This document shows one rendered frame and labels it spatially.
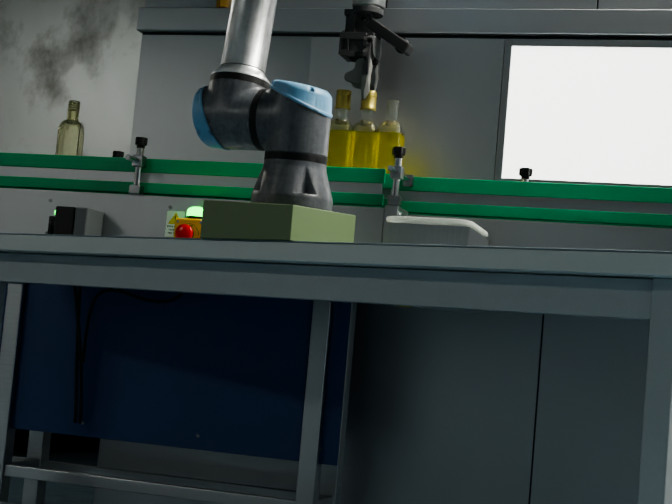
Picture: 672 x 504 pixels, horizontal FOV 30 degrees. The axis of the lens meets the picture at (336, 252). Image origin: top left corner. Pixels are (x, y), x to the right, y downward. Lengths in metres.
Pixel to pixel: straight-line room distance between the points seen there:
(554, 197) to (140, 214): 0.91
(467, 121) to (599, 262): 1.09
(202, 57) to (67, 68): 4.35
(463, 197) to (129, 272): 0.75
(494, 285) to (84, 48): 5.63
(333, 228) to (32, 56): 5.59
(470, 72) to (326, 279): 0.92
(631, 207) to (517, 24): 0.55
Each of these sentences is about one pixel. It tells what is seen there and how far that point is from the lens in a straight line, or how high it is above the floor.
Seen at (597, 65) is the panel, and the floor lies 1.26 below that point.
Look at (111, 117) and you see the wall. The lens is 7.19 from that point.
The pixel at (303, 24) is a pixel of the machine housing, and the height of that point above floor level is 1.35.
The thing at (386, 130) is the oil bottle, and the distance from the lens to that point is 2.81.
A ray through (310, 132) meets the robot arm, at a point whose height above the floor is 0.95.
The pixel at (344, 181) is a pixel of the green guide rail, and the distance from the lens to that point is 2.70.
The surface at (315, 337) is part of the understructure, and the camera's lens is 2.67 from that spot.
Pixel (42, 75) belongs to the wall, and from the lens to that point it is 7.66.
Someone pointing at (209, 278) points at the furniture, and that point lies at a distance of 2.34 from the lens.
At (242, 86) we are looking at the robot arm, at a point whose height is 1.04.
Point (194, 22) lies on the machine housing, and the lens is 3.20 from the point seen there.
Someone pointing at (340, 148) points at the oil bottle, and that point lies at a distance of 2.83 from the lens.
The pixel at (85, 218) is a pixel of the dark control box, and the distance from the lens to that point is 2.81.
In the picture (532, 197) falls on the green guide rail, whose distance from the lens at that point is 2.71.
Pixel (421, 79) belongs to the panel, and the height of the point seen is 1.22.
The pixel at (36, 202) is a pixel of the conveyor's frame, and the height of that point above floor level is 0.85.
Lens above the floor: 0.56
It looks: 5 degrees up
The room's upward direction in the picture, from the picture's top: 5 degrees clockwise
